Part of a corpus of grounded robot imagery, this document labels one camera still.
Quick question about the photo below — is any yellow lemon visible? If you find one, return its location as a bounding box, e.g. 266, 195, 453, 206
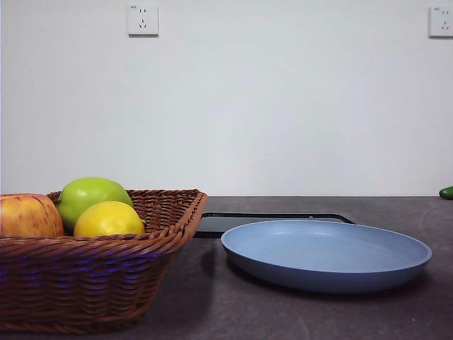
73, 200, 147, 238

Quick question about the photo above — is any blue round plate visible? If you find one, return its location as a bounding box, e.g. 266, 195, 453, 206
220, 219, 432, 294

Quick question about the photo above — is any brown wicker basket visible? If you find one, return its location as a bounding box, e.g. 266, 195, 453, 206
0, 188, 209, 334

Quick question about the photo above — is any black flat tray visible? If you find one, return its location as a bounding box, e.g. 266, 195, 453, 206
193, 211, 357, 239

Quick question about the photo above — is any green apple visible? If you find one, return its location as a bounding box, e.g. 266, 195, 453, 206
56, 176, 134, 233

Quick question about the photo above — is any red yellow apple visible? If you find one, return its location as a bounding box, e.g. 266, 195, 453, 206
0, 193, 65, 238

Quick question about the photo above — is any white wall socket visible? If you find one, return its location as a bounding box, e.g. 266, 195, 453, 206
127, 3, 159, 38
428, 6, 453, 39

